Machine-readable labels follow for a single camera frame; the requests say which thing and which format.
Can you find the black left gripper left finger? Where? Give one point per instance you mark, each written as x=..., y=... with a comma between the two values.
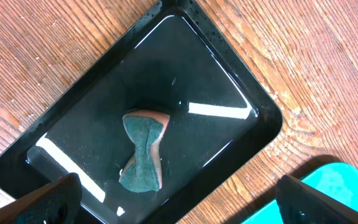
x=56, y=202

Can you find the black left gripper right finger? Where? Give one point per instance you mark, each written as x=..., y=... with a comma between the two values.
x=300, y=203

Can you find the teal plastic tray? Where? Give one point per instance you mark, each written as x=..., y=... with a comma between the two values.
x=337, y=180

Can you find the black plastic tray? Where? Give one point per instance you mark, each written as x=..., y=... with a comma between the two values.
x=173, y=59

